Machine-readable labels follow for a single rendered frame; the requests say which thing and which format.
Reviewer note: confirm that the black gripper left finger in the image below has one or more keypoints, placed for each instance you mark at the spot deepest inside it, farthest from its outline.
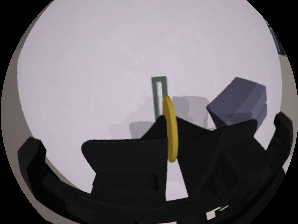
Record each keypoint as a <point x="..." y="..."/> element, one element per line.
<point x="149" y="154"/>

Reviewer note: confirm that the gold coin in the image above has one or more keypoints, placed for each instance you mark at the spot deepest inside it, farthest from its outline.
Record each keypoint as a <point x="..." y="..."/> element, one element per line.
<point x="171" y="127"/>

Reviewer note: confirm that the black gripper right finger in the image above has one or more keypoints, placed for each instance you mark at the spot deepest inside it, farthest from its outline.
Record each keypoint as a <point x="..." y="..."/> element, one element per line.
<point x="199" y="149"/>

